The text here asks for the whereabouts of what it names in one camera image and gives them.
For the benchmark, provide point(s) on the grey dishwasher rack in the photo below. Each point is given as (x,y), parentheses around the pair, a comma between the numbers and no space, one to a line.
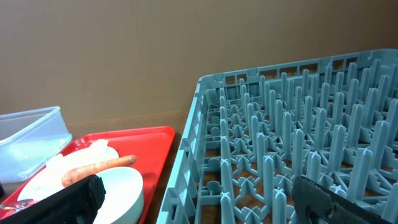
(250,133)

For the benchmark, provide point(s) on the light blue plate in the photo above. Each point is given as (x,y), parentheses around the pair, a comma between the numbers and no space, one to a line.
(47,182)

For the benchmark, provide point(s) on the white tissue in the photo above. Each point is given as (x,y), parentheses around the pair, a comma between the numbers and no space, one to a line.
(98,151)

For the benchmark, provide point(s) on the orange carrot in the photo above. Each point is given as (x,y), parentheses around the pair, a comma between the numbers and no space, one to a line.
(76,174)

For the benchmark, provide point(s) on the clear plastic bin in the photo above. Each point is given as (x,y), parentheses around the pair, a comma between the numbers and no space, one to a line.
(28,140)

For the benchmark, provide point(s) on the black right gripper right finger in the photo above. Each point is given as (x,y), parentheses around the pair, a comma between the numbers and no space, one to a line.
(315,204)

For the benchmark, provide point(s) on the green bowl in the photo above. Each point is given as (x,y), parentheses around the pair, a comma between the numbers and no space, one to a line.
(124,198)

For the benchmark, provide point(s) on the red plastic tray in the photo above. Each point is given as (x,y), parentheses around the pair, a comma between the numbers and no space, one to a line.
(151,146)

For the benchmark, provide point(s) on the red snack wrapper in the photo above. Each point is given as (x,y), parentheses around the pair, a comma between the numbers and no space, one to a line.
(14,207)

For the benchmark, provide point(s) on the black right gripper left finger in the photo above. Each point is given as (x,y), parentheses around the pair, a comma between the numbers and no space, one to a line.
(77,203)

